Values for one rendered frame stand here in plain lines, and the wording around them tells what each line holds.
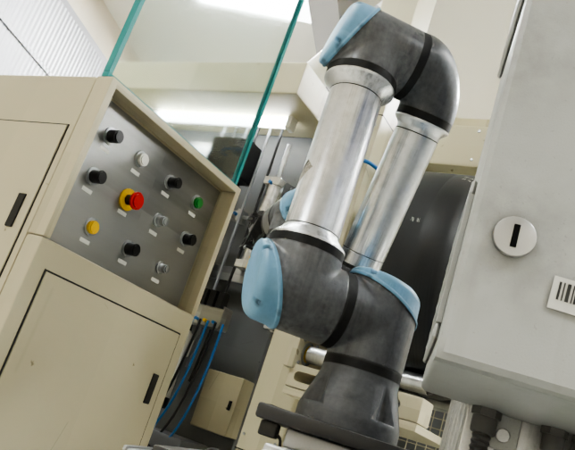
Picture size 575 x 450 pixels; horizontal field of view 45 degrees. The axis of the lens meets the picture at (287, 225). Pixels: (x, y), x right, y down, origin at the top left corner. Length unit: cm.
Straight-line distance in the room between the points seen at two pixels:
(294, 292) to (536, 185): 52
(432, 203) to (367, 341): 77
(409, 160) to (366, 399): 40
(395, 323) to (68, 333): 77
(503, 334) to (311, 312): 53
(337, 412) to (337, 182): 33
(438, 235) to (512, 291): 118
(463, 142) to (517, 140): 180
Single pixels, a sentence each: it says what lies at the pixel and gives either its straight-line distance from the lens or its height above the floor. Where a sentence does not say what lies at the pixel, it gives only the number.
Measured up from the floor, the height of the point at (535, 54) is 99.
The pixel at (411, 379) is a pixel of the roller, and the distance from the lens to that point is 171.
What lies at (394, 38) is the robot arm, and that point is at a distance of 113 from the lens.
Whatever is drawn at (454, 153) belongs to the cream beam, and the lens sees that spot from 229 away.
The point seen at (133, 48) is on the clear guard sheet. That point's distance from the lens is 163.
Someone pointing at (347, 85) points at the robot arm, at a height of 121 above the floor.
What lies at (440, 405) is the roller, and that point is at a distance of 197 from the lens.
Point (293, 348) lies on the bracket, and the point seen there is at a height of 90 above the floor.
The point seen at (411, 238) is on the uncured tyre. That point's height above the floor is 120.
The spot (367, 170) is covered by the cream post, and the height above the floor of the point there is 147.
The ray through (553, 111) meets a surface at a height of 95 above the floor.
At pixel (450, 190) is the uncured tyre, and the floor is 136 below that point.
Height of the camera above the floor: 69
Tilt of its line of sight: 16 degrees up
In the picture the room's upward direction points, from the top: 19 degrees clockwise
